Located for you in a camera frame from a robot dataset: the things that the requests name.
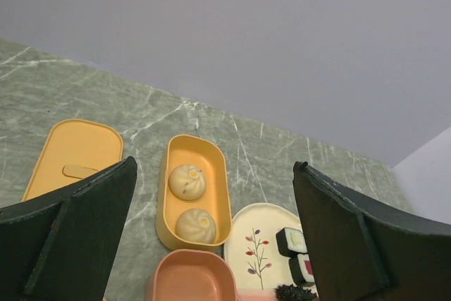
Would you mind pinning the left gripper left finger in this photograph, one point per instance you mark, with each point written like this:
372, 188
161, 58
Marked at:
62, 245

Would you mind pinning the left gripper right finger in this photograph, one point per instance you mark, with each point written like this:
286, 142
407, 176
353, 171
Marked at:
363, 249

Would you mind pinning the red sushi roll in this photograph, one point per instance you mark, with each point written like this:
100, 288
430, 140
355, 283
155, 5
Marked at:
300, 269

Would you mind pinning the yellow sushi roll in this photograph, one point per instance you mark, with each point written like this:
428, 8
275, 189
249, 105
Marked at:
291, 242

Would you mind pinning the black sea cucumber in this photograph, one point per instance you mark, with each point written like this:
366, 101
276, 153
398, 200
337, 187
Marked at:
294, 293

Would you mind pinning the steamed bun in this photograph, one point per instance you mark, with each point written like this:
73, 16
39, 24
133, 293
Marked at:
187, 182
196, 225

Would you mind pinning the orange lunch box lid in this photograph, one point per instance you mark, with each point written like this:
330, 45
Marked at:
75, 149

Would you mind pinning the pink lunch box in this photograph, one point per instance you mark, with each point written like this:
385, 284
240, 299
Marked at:
191, 275

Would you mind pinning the orange lunch box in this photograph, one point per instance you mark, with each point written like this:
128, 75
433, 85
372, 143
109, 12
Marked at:
188, 149

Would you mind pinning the pink and cream plate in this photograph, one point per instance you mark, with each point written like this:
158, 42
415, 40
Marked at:
252, 253

